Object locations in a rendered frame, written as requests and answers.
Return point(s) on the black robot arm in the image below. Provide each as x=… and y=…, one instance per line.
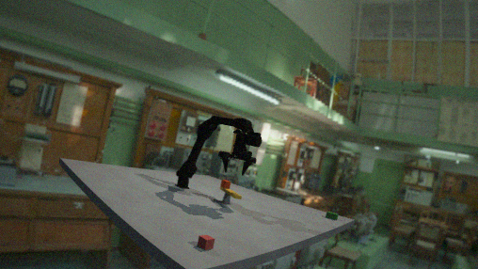
x=204, y=132

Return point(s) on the red cube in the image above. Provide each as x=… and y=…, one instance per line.
x=206, y=242

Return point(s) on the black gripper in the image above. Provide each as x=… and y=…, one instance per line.
x=225, y=157

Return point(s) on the yellow long bar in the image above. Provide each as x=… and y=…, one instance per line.
x=225, y=187

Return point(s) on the small green block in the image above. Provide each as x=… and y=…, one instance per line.
x=332, y=215

